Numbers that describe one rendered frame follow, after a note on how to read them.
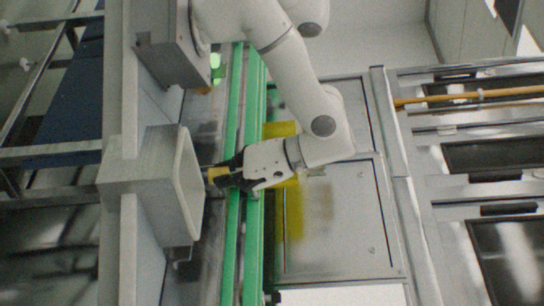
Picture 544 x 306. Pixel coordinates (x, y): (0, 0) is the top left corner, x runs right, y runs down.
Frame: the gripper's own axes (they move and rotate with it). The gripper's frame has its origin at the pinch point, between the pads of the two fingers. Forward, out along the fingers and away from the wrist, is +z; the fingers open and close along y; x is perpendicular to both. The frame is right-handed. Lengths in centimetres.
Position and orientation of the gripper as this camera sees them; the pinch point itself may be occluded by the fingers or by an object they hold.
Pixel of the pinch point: (224, 174)
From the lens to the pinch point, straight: 122.1
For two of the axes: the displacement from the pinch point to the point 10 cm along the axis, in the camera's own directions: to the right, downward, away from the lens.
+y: 0.1, -6.9, 7.3
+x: -3.8, -6.7, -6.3
